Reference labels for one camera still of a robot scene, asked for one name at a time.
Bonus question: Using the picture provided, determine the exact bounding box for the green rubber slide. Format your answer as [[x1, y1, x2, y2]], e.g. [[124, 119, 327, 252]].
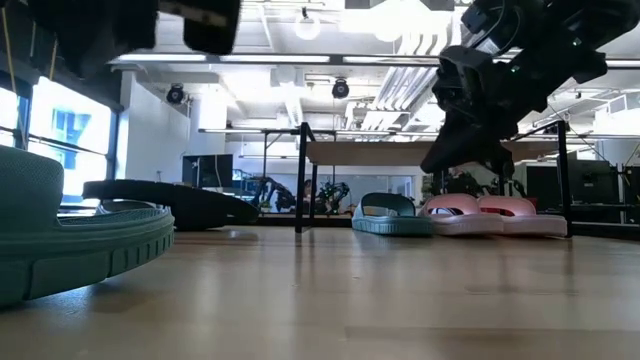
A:
[[0, 143, 176, 307], [350, 191, 436, 238]]

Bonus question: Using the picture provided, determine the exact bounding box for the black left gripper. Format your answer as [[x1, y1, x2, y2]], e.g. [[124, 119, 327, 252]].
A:
[[27, 0, 242, 79]]

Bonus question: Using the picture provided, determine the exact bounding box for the black rubber slide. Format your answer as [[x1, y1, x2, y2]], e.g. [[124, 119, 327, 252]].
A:
[[81, 178, 262, 233]]

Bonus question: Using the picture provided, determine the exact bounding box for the wooden shelf black metal frame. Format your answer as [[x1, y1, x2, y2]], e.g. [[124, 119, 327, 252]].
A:
[[293, 119, 575, 240]]

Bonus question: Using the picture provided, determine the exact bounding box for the large window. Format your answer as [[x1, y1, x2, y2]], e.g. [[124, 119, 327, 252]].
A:
[[0, 74, 115, 206]]

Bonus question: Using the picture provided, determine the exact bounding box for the black monitor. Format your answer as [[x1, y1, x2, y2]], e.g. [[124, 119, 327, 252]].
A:
[[181, 153, 235, 189]]

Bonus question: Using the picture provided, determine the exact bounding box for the yellow cord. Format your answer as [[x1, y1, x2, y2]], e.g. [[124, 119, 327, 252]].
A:
[[0, 0, 17, 96]]

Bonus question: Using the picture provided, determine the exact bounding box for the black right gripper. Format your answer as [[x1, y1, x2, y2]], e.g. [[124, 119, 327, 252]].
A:
[[420, 45, 609, 175]]

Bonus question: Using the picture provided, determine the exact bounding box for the black aluminium table frame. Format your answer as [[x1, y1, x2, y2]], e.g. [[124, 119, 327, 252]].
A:
[[257, 213, 640, 241]]

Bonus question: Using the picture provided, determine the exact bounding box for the long linear ceiling light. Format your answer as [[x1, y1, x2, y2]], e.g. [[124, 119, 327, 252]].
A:
[[109, 49, 640, 70]]

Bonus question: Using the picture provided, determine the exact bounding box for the black cabinet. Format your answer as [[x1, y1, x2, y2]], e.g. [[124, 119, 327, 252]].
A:
[[524, 158, 624, 225]]

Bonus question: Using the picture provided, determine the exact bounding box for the white round pendant lamp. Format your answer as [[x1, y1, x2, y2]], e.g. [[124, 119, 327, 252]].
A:
[[293, 6, 323, 42]]

